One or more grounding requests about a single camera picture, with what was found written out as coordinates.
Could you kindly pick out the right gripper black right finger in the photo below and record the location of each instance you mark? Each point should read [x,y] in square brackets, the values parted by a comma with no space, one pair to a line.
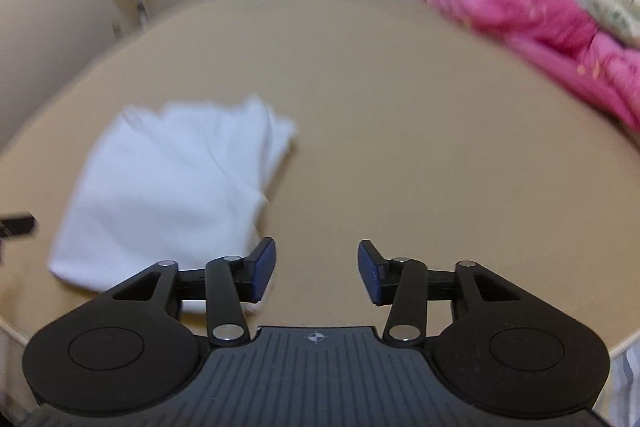
[489,341]

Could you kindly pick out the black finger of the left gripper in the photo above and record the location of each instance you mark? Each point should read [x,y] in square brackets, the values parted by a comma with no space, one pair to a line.
[17,225]

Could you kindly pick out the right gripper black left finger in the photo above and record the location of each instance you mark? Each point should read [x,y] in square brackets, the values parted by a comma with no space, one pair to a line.
[144,339]

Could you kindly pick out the white small garment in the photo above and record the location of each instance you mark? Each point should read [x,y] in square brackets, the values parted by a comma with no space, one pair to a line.
[187,183]

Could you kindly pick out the pink floral blanket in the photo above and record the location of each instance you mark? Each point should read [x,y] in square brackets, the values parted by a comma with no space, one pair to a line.
[563,41]

